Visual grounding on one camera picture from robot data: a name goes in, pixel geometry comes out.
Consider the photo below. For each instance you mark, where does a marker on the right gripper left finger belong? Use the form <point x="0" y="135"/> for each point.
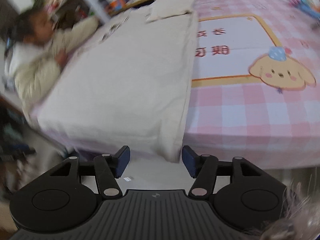
<point x="108" y="168"/>

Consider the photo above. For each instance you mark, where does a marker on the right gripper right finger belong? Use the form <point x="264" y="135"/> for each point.
<point x="203" y="169"/>

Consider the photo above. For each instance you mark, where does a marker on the blue pink toy hand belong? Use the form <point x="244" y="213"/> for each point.
<point x="306" y="7"/>

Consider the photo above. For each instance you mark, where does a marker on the cream t-shirt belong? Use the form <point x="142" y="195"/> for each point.
<point x="129" y="84"/>

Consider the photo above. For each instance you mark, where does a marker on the child in cream jacket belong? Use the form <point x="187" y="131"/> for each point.
<point x="36" y="54"/>

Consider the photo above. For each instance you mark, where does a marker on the pink checkered desk mat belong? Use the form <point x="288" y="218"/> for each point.
<point x="255" y="84"/>

